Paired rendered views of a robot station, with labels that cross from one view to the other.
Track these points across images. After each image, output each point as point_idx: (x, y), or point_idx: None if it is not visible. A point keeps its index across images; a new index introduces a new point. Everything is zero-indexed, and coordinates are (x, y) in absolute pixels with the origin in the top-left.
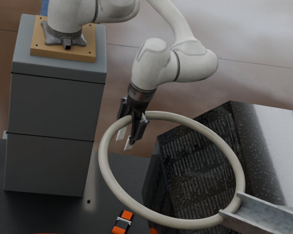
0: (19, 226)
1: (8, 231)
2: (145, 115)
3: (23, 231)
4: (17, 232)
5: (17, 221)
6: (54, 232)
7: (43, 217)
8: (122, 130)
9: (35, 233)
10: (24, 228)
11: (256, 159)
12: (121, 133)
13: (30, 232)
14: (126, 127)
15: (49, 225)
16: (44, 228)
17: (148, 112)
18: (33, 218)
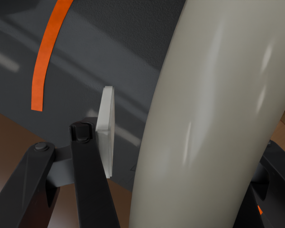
0: (27, 40)
1: (30, 55)
2: (257, 163)
3: (36, 40)
4: (35, 46)
5: (18, 38)
6: (52, 4)
7: (22, 2)
8: (112, 145)
9: (45, 28)
10: (32, 35)
11: None
12: (113, 128)
13: (41, 32)
14: (111, 126)
15: (39, 3)
16: (40, 12)
17: (256, 101)
18: (20, 17)
